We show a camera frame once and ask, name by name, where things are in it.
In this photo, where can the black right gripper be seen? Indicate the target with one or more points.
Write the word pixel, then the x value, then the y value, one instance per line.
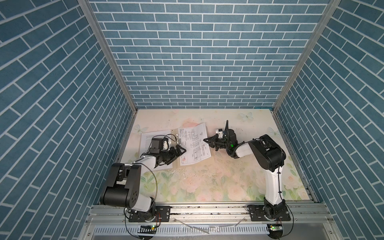
pixel 213 140

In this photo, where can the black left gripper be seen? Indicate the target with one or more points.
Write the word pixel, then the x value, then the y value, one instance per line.
pixel 174 155

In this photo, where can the white technical drawing sheet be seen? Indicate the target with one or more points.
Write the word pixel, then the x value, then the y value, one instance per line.
pixel 192 140

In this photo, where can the white printed text sheet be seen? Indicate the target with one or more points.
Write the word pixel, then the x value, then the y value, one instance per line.
pixel 145 144

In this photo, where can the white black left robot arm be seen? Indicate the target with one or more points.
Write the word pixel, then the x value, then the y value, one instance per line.
pixel 122 187

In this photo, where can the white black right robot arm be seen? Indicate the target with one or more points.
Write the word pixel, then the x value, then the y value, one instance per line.
pixel 270 157

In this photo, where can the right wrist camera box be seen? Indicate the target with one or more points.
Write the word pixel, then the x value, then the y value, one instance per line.
pixel 223 134

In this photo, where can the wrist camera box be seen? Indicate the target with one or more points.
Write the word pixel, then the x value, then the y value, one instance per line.
pixel 223 134
pixel 159 145

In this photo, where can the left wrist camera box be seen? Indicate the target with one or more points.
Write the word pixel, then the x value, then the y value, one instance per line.
pixel 159 145

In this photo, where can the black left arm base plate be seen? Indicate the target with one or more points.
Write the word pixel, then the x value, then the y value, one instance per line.
pixel 157 213

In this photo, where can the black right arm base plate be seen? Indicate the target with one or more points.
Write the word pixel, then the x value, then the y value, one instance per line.
pixel 259 213

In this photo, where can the aluminium front rail frame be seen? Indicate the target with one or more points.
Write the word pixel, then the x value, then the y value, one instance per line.
pixel 212 221

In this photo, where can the aluminium left corner post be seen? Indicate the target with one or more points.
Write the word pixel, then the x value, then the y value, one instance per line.
pixel 92 20

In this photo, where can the aluminium corner post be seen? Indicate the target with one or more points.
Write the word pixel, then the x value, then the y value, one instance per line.
pixel 318 30
pixel 92 20

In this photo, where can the aluminium right corner post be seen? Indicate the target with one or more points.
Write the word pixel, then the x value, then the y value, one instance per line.
pixel 318 30

